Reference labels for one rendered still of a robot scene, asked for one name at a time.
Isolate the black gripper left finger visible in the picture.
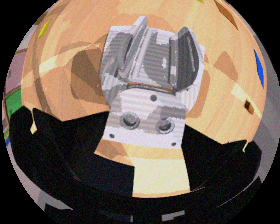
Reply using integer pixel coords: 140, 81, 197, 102
31, 108, 110, 182

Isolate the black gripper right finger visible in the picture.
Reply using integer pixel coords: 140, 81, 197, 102
180, 124, 247, 192

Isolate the blue flat rectangular plate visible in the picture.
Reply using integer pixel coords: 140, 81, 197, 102
254, 49, 264, 88

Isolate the orange flat square plate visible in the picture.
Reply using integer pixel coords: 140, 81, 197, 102
214, 0, 237, 28

